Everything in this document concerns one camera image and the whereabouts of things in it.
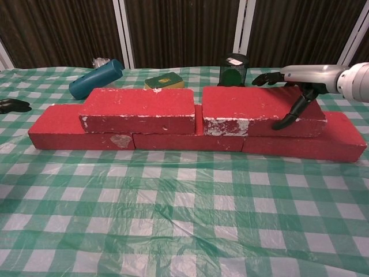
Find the green yellow sponge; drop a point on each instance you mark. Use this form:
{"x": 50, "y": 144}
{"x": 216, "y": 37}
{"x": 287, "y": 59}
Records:
{"x": 164, "y": 80}

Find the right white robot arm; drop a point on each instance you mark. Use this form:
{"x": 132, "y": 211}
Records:
{"x": 357, "y": 80}

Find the green white checkered tablecloth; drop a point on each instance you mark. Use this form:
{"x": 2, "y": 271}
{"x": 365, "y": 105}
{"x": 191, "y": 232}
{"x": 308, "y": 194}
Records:
{"x": 173, "y": 216}

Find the teal plastic cylinder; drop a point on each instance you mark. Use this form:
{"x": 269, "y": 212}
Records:
{"x": 95, "y": 78}

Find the red foam brick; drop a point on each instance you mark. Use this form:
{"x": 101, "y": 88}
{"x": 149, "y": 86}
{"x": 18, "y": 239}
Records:
{"x": 138, "y": 101}
{"x": 57, "y": 135}
{"x": 245, "y": 101}
{"x": 302, "y": 147}
{"x": 187, "y": 142}

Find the dark green mesh cylinder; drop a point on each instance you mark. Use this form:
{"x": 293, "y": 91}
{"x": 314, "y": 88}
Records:
{"x": 232, "y": 73}

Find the white partition frame post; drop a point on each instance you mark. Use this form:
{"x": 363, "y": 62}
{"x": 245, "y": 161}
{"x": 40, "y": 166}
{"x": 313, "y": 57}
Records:
{"x": 121, "y": 31}
{"x": 246, "y": 26}
{"x": 3, "y": 54}
{"x": 353, "y": 37}

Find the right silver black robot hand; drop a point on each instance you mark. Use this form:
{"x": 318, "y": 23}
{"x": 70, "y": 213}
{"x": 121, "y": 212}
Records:
{"x": 311, "y": 76}

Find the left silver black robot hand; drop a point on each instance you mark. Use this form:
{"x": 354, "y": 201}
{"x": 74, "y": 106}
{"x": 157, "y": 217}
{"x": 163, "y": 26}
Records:
{"x": 13, "y": 105}

